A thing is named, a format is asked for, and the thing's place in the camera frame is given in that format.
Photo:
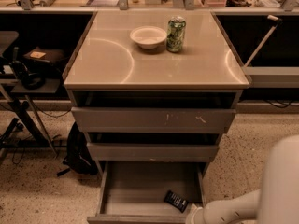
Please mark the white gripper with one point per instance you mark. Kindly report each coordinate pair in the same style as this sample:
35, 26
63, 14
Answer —
194, 216

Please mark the dark blue snack bar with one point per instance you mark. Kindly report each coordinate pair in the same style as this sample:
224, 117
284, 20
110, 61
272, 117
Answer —
176, 201

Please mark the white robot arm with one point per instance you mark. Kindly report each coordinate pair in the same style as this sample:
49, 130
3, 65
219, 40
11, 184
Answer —
276, 202

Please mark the grey open bottom drawer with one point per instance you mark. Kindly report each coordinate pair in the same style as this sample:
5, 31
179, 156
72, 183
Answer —
132, 192

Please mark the grey middle drawer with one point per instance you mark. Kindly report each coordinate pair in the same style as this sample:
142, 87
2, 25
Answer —
152, 152

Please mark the grey drawer cabinet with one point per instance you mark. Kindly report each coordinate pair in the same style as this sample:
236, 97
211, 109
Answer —
111, 71

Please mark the grey top drawer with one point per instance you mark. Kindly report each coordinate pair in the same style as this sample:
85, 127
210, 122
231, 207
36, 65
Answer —
152, 120

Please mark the black backpack on floor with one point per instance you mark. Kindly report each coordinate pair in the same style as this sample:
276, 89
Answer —
78, 158

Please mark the white bowl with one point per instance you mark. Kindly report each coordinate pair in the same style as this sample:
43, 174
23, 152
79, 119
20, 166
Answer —
148, 37

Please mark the green soda can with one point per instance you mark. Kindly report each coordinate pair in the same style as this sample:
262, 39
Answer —
175, 34

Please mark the black headphones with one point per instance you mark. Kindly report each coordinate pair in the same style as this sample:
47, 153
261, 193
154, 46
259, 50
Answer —
30, 81

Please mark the black folding stand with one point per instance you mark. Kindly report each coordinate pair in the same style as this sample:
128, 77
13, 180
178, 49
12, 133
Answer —
39, 134

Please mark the dark pouch with label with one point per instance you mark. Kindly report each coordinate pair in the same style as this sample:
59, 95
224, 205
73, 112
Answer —
39, 57

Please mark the grey rod with handle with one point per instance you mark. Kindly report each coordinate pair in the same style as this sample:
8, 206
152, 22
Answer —
276, 22

